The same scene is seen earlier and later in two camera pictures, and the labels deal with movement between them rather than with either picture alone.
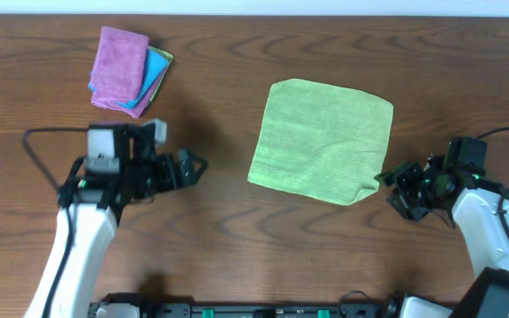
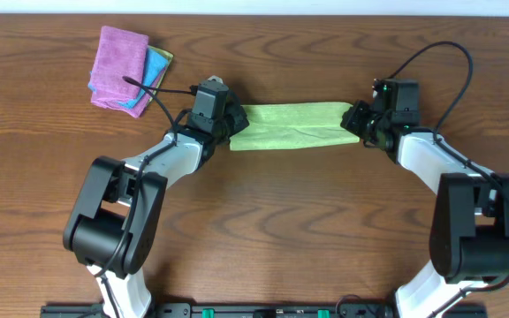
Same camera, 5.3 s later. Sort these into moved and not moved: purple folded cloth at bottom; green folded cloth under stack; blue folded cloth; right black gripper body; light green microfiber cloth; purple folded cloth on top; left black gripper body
Moved: light green microfiber cloth; left black gripper body; right black gripper body
Not moved: purple folded cloth at bottom; purple folded cloth on top; green folded cloth under stack; blue folded cloth
